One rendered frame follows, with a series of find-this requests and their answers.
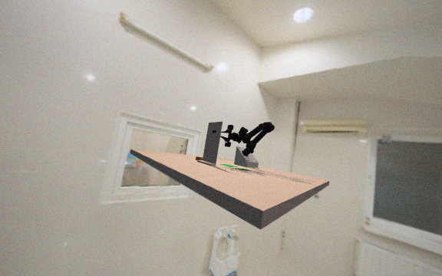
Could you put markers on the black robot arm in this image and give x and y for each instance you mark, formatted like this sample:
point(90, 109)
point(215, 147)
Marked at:
point(265, 128)

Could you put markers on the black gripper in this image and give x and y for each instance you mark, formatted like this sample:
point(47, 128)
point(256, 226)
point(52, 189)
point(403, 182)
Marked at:
point(230, 136)

